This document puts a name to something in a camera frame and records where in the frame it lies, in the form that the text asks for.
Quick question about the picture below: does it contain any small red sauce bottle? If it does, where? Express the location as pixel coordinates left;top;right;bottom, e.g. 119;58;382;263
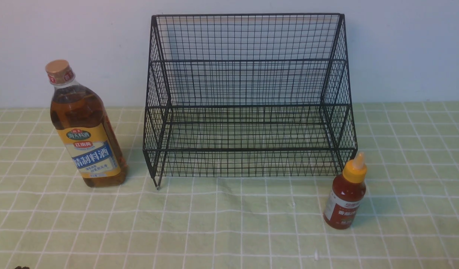
323;152;367;230

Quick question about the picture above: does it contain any green checkered tablecloth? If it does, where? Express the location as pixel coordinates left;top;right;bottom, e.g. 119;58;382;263
0;102;459;269

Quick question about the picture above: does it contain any black wire mesh rack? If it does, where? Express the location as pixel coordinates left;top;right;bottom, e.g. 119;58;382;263
143;13;358;189

